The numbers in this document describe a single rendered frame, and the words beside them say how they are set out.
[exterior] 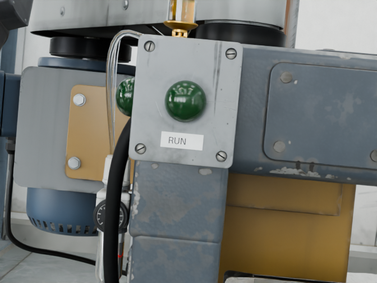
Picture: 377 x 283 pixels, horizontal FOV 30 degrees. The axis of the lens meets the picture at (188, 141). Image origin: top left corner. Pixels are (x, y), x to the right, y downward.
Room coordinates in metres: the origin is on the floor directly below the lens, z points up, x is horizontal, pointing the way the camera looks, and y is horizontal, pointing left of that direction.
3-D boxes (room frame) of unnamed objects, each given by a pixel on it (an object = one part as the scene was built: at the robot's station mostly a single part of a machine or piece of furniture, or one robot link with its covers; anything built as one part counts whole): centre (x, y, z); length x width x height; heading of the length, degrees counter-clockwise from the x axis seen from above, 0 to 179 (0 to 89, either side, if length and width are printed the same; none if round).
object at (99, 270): (0.77, 0.08, 1.11); 0.03 x 0.03 x 0.06
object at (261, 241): (1.01, -0.09, 1.18); 0.34 x 0.25 x 0.31; 179
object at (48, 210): (1.04, 0.16, 1.21); 0.15 x 0.15 x 0.25
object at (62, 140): (0.96, 0.09, 1.23); 0.28 x 0.07 x 0.16; 89
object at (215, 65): (0.52, 0.00, 1.29); 0.08 x 0.05 x 0.09; 89
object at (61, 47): (1.04, 0.16, 1.35); 0.12 x 0.12 x 0.04
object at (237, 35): (0.70, -0.04, 1.35); 0.09 x 0.09 x 0.03
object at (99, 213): (0.75, 0.08, 1.16); 0.04 x 0.02 x 0.04; 89
